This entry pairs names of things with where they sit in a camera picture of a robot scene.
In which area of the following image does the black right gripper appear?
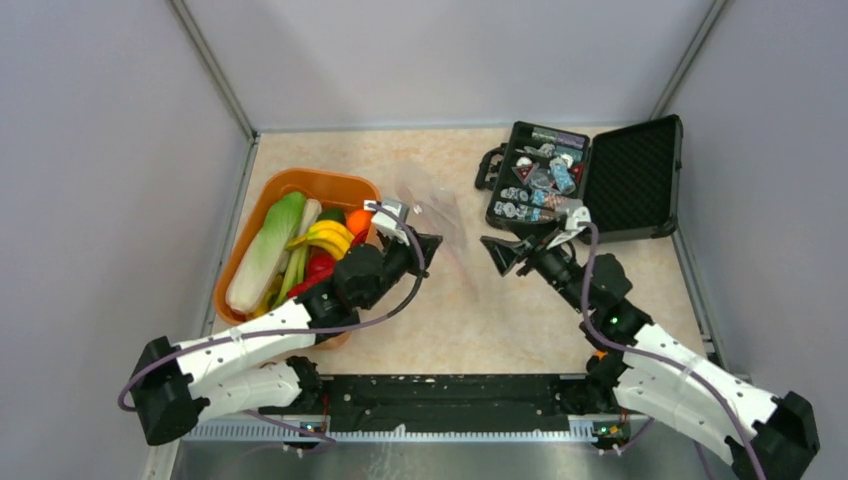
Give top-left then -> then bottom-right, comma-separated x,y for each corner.
481,217 -> 591,313

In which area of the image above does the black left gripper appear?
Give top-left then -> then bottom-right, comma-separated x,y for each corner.
360,225 -> 443,311

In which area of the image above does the clear zip top bag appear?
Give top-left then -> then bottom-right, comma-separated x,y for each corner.
395,162 -> 480,303

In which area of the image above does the green napa cabbage toy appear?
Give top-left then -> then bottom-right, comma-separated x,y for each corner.
225,191 -> 307,314

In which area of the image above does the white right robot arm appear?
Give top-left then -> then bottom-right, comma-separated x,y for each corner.
480,236 -> 820,479

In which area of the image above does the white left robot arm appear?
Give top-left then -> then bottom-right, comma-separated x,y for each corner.
119,232 -> 443,446

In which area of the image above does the orange fruit toy back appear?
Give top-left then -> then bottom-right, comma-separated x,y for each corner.
345,209 -> 374,236

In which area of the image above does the orange plastic bin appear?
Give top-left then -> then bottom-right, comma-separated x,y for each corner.
213,168 -> 383,350

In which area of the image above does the yellow banana bunch toy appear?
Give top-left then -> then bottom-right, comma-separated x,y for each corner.
285,220 -> 354,260

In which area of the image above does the red apple toy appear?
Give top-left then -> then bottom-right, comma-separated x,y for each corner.
305,252 -> 336,278

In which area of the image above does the red chili pepper toy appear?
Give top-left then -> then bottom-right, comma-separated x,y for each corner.
286,270 -> 333,299

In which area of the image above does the black poker chip case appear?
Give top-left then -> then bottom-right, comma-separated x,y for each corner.
474,115 -> 684,242

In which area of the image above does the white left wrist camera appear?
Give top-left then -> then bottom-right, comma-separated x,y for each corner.
363,199 -> 410,246

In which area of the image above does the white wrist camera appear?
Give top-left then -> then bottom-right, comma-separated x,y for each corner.
363,199 -> 410,246
546,202 -> 591,250

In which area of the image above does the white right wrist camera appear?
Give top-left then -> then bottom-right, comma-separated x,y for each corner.
546,202 -> 591,250

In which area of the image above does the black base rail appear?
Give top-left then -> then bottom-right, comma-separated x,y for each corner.
324,374 -> 618,433

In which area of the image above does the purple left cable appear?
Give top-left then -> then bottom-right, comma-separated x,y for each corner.
117,203 -> 427,455

